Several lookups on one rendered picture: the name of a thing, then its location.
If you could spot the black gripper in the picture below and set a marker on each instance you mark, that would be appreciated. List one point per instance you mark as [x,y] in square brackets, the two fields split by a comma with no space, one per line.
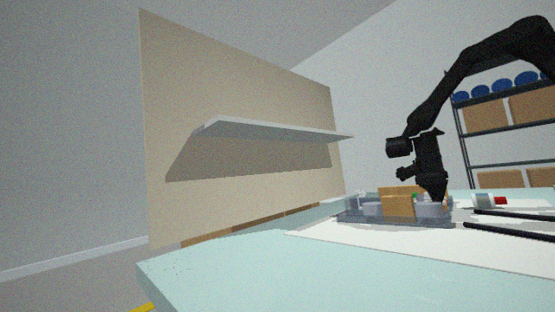
[433,176]

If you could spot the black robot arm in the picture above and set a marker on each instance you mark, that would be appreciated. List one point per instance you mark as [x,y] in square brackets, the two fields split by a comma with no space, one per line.
[531,39]

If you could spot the dark grey rod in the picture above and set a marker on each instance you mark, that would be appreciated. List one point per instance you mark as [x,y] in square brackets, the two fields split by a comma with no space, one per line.
[516,215]
[529,234]

